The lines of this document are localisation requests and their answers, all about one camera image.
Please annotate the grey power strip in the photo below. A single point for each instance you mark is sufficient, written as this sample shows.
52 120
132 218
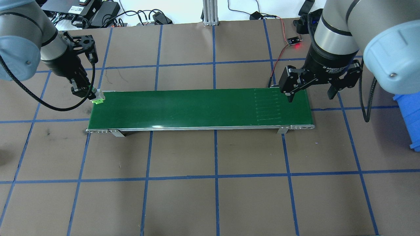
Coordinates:
141 24

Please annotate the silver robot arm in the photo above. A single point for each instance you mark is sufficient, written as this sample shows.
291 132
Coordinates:
377 32
19 39

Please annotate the green conveyor belt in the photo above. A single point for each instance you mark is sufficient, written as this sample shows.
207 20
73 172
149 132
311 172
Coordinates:
197 108

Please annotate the small black controller board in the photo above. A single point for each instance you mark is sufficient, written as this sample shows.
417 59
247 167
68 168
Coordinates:
294 40

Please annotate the blue plastic bin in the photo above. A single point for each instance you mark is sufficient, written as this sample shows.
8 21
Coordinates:
410 121

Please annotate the black power brick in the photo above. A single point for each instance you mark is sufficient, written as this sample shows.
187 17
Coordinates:
105 13

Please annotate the green push button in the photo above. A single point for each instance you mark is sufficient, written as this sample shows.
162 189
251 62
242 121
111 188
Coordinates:
98 100

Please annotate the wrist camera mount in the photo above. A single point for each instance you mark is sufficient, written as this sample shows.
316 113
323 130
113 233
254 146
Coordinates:
306 21
77 46

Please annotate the black computer box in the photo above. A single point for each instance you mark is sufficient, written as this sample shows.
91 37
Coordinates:
70 8

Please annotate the aluminium profile post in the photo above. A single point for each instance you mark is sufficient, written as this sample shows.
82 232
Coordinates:
210 13

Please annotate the black power adapter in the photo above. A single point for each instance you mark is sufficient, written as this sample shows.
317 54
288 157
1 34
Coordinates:
256 15
160 18

